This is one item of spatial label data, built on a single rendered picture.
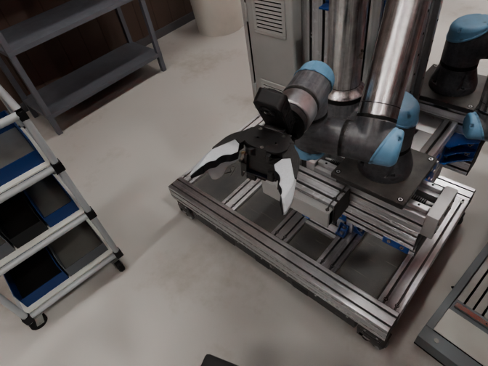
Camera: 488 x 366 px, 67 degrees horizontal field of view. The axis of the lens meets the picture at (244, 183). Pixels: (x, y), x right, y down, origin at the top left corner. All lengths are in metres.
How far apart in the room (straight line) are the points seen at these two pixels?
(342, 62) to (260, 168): 0.43
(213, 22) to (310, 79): 3.30
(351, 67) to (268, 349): 1.20
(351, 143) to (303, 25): 0.59
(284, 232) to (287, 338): 0.45
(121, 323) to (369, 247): 1.19
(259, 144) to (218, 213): 1.27
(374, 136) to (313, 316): 1.17
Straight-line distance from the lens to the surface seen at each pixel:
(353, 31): 0.91
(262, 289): 1.82
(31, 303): 2.02
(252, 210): 1.82
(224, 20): 3.95
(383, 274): 1.64
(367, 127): 0.73
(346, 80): 0.97
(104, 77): 3.39
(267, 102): 0.52
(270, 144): 0.56
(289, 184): 0.52
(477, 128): 1.17
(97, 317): 2.00
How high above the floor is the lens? 1.61
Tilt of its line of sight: 46 degrees down
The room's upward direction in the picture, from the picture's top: 11 degrees counter-clockwise
